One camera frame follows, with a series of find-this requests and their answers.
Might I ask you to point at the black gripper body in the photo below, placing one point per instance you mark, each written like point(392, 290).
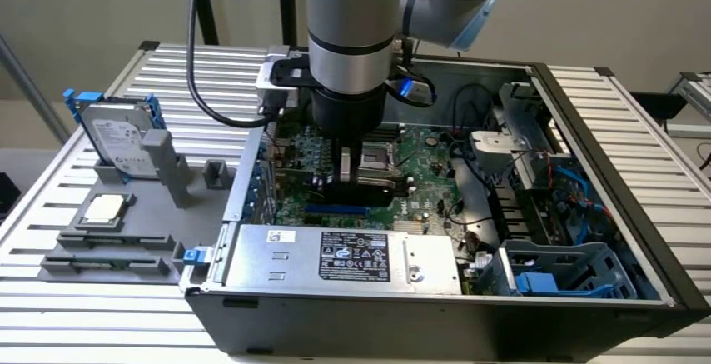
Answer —
point(347, 112)

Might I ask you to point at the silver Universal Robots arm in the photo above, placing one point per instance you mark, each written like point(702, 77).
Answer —
point(347, 26)

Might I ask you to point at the blue expansion slot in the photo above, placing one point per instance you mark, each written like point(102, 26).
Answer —
point(355, 210)

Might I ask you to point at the CPU socket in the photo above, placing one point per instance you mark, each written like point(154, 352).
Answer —
point(378, 156)

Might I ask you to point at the green motherboard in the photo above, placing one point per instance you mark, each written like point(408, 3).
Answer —
point(427, 181)

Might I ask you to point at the silver coin battery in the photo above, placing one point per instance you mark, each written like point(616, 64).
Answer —
point(434, 140)

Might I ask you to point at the silver chipset heatsink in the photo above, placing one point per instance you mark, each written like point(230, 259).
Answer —
point(411, 227)

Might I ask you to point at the silver power supply unit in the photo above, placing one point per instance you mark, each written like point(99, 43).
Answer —
point(334, 260)

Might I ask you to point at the black stand pole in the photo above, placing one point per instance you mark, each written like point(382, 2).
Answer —
point(288, 1)
point(208, 1)

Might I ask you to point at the silver metal drive cage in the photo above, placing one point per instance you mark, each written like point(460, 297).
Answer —
point(522, 139)

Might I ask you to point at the blue case latch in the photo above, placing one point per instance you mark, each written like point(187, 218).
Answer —
point(195, 255)

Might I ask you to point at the grey parts rack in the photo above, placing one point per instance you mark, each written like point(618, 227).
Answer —
point(150, 230)

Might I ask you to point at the black open PC case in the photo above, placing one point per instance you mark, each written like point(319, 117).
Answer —
point(422, 318)

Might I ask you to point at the silver hard disk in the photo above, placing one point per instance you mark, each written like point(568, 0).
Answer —
point(116, 139)

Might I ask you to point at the silver CPU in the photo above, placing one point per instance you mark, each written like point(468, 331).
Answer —
point(104, 210)

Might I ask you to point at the grey blue disk bay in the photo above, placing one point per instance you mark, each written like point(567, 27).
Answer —
point(560, 272)

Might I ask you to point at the black box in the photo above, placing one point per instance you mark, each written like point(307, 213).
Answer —
point(7, 193)

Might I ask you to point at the metal slat side table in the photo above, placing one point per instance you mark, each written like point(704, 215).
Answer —
point(691, 101)

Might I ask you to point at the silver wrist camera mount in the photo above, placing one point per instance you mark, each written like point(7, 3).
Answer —
point(283, 73)

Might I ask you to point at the blue hard disk bracket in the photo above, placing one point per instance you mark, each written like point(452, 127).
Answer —
point(83, 99)

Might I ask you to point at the grey metal frame pole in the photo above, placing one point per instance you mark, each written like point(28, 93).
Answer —
point(31, 85)

